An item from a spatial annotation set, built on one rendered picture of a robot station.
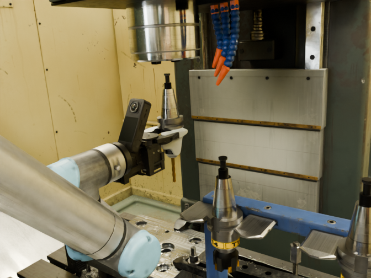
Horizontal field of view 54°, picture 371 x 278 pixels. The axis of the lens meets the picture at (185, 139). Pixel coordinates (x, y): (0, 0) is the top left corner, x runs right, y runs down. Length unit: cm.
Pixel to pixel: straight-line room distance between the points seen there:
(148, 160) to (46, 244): 97
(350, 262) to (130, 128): 46
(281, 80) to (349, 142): 28
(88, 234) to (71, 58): 147
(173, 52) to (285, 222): 40
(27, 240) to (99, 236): 115
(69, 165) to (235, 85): 74
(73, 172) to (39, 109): 120
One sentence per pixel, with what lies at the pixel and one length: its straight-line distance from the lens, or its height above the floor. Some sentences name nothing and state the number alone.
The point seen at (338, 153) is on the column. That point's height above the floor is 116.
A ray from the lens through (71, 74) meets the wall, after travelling 193.
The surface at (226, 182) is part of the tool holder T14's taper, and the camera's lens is 61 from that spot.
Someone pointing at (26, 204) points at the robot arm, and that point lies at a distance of 48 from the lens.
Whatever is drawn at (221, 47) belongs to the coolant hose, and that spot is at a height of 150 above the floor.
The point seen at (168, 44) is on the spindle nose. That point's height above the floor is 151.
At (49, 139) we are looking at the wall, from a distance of 188.
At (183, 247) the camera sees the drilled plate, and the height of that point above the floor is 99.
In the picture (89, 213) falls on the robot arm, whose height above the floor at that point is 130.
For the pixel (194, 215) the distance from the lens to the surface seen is 67.
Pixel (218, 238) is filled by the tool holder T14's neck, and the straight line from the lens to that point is 65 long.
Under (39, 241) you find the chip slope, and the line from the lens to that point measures 168.
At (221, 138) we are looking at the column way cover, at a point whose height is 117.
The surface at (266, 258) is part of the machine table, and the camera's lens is 113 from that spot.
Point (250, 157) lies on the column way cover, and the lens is 129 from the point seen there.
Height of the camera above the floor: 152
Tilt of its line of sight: 15 degrees down
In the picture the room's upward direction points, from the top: 4 degrees counter-clockwise
